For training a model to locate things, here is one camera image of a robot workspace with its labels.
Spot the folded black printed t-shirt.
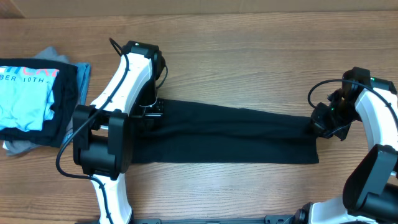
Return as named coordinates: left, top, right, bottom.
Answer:
left=1, top=58, right=79, bottom=147

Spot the folded blue shirt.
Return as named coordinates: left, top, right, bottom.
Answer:
left=58, top=62, right=91, bottom=143

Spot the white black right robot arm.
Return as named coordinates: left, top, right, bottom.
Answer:
left=288, top=67, right=397, bottom=223

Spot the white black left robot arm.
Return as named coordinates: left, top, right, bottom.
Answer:
left=72, top=40, right=168, bottom=223

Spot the folded grey shirt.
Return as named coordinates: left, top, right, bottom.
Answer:
left=2, top=46, right=85, bottom=157

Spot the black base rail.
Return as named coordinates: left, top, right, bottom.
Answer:
left=74, top=214, right=299, bottom=224

